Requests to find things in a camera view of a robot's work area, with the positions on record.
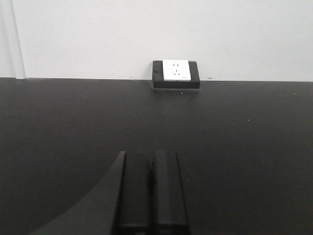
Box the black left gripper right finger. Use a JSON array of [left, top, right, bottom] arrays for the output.
[[152, 151, 190, 235]]

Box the white power socket black box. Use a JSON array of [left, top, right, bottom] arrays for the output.
[[152, 60, 200, 90]]

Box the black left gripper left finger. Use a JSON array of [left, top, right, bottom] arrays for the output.
[[33, 151, 152, 235]]

